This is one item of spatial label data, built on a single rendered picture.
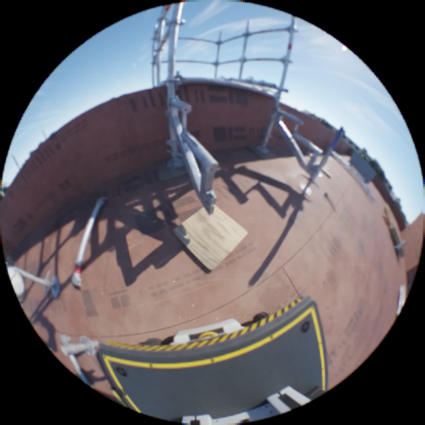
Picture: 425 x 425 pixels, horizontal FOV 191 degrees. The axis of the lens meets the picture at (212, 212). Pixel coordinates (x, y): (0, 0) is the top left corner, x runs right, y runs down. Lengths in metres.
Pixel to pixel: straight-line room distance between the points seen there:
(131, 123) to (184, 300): 1.20
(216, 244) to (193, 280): 0.22
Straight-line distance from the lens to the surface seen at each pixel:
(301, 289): 0.87
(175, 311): 0.67
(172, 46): 1.05
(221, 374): 0.42
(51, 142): 1.39
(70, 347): 0.87
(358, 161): 6.08
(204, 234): 0.69
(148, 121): 1.12
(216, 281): 0.65
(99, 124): 1.16
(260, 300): 0.72
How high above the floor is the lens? 0.65
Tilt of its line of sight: 55 degrees down
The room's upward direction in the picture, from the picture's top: 8 degrees clockwise
